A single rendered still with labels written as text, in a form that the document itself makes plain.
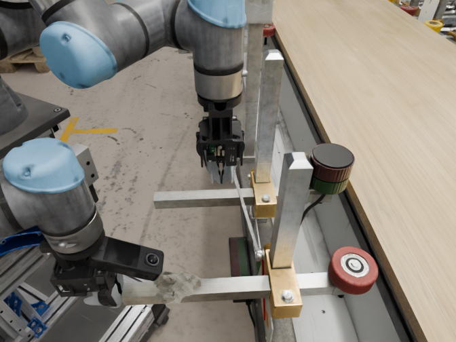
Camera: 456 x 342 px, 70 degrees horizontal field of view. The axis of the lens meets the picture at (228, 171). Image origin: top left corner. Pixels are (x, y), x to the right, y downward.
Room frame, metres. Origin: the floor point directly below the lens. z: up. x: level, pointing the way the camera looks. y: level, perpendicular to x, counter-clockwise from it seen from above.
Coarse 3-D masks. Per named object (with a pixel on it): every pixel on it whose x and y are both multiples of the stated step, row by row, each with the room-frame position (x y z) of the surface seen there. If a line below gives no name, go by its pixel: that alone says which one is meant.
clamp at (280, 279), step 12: (264, 264) 0.37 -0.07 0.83; (276, 276) 0.32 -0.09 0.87; (288, 276) 0.32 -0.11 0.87; (276, 288) 0.29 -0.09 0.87; (288, 288) 0.29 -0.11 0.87; (276, 300) 0.27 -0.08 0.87; (300, 300) 0.27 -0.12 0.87; (276, 312) 0.26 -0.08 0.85; (288, 312) 0.26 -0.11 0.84; (300, 312) 0.26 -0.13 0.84
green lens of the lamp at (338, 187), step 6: (312, 174) 0.34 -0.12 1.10; (312, 180) 0.34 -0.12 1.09; (318, 180) 0.33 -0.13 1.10; (312, 186) 0.34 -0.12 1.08; (318, 186) 0.33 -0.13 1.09; (324, 186) 0.33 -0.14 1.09; (330, 186) 0.33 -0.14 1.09; (336, 186) 0.33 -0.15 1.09; (342, 186) 0.33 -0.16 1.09; (324, 192) 0.33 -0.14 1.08; (330, 192) 0.33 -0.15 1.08; (336, 192) 0.33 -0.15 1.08
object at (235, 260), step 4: (232, 240) 0.52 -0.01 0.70; (236, 240) 0.52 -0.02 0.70; (232, 244) 0.51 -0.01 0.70; (236, 244) 0.51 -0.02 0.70; (232, 248) 0.49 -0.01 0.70; (236, 248) 0.49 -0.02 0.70; (232, 252) 0.48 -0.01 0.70; (236, 252) 0.48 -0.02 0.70; (232, 256) 0.47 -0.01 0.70; (236, 256) 0.47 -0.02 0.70; (232, 260) 0.46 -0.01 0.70; (236, 260) 0.46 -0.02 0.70; (232, 264) 0.45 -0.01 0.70; (236, 264) 0.45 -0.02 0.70; (232, 268) 0.44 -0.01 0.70; (236, 268) 0.44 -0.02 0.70; (232, 272) 0.43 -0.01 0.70; (236, 272) 0.43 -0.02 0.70; (236, 276) 0.42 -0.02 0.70
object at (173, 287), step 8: (168, 272) 0.33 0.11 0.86; (184, 272) 0.32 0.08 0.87; (160, 280) 0.31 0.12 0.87; (168, 280) 0.31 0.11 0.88; (176, 280) 0.30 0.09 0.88; (184, 280) 0.31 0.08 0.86; (192, 280) 0.31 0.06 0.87; (200, 280) 0.31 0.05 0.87; (160, 288) 0.30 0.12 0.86; (168, 288) 0.29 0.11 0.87; (176, 288) 0.29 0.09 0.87; (184, 288) 0.29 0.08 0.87; (192, 288) 0.30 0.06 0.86; (160, 296) 0.28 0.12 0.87; (168, 296) 0.28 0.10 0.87; (176, 296) 0.28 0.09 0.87; (184, 296) 0.28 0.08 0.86
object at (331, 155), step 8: (328, 144) 0.38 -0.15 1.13; (312, 152) 0.36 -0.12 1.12; (320, 152) 0.36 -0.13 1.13; (328, 152) 0.36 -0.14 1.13; (336, 152) 0.36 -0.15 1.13; (344, 152) 0.36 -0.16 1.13; (320, 160) 0.34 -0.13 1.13; (328, 160) 0.34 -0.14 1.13; (336, 160) 0.34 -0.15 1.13; (344, 160) 0.34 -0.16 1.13; (352, 160) 0.34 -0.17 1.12; (320, 200) 0.35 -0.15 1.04; (304, 216) 0.35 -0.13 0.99
